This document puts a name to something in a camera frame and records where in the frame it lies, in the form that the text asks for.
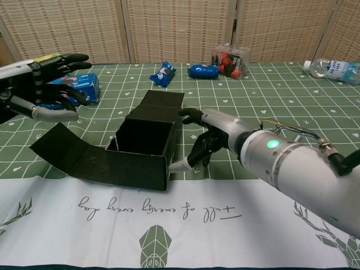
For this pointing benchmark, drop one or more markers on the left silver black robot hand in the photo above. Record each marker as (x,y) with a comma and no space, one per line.
(19,90)

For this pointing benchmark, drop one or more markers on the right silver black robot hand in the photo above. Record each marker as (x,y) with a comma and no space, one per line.
(225,123)

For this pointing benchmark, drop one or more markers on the black paper box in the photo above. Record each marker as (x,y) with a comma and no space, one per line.
(140,135)

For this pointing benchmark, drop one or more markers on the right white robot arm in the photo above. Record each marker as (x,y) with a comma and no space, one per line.
(295,174)

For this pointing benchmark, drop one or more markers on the clear box with red items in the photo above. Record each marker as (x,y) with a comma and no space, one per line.
(230,62)

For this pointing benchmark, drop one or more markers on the blue Oreo cookie box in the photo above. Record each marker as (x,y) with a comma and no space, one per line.
(88,84)

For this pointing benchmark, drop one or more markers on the rounded blue Oreo packet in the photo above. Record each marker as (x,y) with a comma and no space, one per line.
(204,71)

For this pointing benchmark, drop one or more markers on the long blue Oreo packet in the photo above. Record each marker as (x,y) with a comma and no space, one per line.
(163,74)

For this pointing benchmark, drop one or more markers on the green checked tablecloth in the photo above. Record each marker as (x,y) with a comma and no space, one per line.
(197,225)

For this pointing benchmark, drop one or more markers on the woven folding screen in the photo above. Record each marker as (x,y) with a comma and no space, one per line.
(180,28)

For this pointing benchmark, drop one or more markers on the clear plastic water bottle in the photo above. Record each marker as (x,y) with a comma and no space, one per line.
(329,70)

